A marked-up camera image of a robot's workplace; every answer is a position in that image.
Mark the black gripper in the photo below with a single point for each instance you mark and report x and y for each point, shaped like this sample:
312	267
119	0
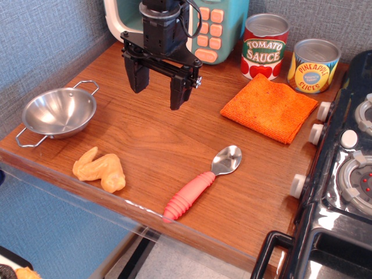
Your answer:
162	48

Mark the steel bowl with handles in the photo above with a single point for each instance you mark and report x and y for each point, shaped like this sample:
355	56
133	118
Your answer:
59	113

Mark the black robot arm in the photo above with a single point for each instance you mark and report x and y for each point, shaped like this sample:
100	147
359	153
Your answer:
170	8

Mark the teal toy microwave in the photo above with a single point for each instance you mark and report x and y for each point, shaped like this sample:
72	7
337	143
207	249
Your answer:
223	24

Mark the toy chicken wing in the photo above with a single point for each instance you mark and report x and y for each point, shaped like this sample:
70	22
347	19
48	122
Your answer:
107	169

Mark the tomato sauce can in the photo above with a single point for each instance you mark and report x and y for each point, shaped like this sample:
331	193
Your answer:
264	44

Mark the orange folded cloth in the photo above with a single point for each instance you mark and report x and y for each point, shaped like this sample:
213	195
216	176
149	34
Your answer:
272	109

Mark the pineapple slices can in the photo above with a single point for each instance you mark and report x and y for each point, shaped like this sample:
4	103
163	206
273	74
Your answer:
313	65

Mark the orange furry object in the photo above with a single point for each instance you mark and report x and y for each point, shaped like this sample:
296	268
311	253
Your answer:
7	272

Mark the black toy stove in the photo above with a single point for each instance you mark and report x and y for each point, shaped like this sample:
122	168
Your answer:
332	236

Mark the spoon with pink handle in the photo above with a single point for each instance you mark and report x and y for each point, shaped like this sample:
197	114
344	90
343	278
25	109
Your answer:
225	162

